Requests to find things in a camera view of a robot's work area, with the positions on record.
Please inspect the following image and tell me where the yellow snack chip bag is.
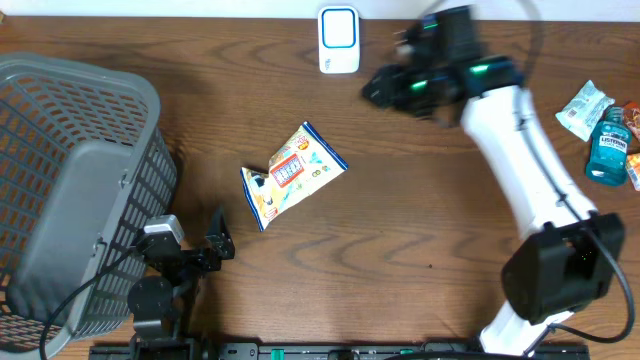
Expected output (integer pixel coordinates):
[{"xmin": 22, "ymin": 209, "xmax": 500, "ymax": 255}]
[{"xmin": 240, "ymin": 122, "xmax": 349, "ymax": 230}]

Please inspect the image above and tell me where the grey plastic mesh basket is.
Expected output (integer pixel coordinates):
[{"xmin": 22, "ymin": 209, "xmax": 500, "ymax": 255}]
[{"xmin": 1, "ymin": 53, "xmax": 178, "ymax": 359}]

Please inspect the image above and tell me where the mint green wipes pack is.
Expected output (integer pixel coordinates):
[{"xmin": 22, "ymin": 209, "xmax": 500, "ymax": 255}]
[{"xmin": 555, "ymin": 80, "xmax": 615, "ymax": 142}]

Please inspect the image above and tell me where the blue mouthwash bottle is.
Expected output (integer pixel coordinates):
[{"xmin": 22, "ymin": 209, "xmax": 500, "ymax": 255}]
[{"xmin": 586, "ymin": 106, "xmax": 632, "ymax": 187}]

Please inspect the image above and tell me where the orange chocolate bar wrapper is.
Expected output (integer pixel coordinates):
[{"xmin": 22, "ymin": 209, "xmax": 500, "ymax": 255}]
[{"xmin": 623, "ymin": 102, "xmax": 640, "ymax": 140}]

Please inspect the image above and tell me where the small orange snack pack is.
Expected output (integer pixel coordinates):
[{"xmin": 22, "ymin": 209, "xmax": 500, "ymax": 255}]
[{"xmin": 626, "ymin": 153, "xmax": 640, "ymax": 191}]

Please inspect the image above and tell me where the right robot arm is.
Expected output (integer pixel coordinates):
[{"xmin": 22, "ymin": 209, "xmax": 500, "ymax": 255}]
[{"xmin": 362, "ymin": 5, "xmax": 631, "ymax": 359}]

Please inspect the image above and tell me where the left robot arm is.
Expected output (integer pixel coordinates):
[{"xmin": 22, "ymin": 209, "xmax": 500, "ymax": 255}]
[{"xmin": 127, "ymin": 207, "xmax": 235, "ymax": 359}]

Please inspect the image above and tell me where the white barcode scanner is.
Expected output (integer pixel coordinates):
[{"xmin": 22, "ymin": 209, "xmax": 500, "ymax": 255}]
[{"xmin": 317, "ymin": 5, "xmax": 360, "ymax": 74}]

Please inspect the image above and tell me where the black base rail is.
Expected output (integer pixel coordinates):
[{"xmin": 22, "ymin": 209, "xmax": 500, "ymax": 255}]
[{"xmin": 89, "ymin": 341, "xmax": 591, "ymax": 360}]

